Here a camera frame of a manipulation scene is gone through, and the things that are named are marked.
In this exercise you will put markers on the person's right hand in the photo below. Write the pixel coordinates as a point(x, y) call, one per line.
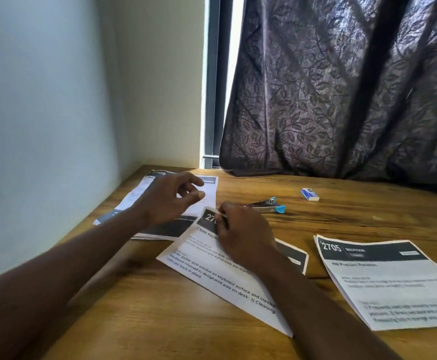
point(246, 239)

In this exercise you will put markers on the dark purple leaf-pattern curtain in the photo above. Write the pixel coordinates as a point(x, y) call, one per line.
point(338, 86)

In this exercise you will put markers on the grey window frame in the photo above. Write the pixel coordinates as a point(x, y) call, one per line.
point(215, 78)

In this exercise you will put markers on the printed paper sheet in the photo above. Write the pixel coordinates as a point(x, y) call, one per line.
point(203, 191)
point(387, 281)
point(218, 281)
point(136, 193)

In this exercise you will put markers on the person's right thumb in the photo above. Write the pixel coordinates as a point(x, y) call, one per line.
point(221, 228)

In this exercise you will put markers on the printed paper sheet, black header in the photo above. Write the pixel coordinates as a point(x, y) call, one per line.
point(387, 281)
point(203, 191)
point(136, 193)

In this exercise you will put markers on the person's left thumb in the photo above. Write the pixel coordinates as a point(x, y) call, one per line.
point(193, 199)

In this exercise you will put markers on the silver and blue stapler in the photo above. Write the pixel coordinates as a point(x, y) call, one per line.
point(269, 207)

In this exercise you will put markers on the person's right forearm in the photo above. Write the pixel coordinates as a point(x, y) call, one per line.
point(327, 318)

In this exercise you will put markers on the small blue white staple box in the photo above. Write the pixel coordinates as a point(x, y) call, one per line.
point(310, 194)

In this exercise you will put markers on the person's left forearm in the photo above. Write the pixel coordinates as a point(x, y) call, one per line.
point(49, 281)

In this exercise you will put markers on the person's left hand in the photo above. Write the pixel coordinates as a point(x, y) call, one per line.
point(162, 200)

